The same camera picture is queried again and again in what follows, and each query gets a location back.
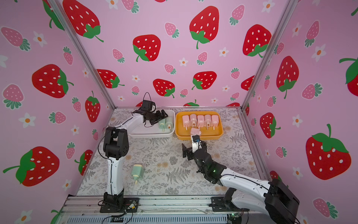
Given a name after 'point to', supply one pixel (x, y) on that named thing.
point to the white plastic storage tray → (154, 130)
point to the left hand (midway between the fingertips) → (165, 117)
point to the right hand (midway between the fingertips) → (194, 140)
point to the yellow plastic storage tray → (182, 134)
